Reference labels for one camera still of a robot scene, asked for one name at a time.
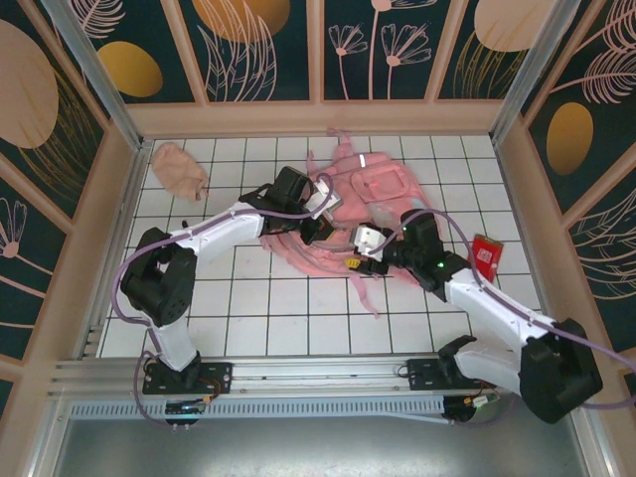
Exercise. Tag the red carton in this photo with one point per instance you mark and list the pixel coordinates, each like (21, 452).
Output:
(487, 258)

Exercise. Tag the pink student backpack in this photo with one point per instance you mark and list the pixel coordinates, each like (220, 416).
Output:
(377, 189)

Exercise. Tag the beige fabric pouch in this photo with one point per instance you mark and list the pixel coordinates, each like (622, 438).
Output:
(179, 171)

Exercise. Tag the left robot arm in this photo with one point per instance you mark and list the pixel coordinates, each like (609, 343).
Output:
(218, 233)

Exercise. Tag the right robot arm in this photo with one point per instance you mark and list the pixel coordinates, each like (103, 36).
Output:
(497, 308)

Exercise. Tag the small circuit board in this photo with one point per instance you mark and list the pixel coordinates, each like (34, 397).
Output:
(484, 401)
(186, 408)

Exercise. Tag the grey metal sheet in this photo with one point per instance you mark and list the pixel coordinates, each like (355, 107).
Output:
(318, 452)

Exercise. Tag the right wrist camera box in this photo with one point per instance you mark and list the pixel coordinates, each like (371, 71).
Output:
(363, 238)

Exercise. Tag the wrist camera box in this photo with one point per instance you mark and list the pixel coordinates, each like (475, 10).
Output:
(363, 238)
(333, 204)

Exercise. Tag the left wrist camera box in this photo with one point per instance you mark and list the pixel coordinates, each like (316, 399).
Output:
(333, 204)

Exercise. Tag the aluminium mounting rail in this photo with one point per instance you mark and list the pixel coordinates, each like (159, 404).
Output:
(318, 372)

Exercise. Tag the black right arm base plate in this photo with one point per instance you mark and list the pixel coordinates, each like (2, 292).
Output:
(422, 375)

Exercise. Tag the wall panel with pink flowers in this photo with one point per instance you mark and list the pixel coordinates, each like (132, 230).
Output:
(367, 79)

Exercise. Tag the wall panel gold disc leaves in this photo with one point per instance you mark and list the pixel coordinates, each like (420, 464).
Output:
(238, 49)

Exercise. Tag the aluminium side rail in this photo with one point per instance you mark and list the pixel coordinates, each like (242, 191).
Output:
(125, 213)

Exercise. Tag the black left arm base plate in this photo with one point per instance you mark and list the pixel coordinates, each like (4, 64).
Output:
(218, 377)

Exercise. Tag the wall panel gold oval fern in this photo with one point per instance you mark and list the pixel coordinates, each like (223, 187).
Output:
(569, 139)

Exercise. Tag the wall panel pink leaf outlines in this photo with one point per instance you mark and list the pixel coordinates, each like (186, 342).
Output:
(611, 258)

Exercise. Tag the wall panel with gold oval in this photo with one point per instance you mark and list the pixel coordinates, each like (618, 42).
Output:
(129, 69)

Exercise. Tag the aluminium frame post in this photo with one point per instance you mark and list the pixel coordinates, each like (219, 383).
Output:
(99, 74)
(529, 74)

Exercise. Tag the wall panel pale disc grasses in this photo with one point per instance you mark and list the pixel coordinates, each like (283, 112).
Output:
(497, 25)

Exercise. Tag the wall panel tulip outline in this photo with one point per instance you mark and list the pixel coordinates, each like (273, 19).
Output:
(25, 278)

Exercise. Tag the wall panel large pale disc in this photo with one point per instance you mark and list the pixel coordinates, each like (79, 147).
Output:
(25, 89)

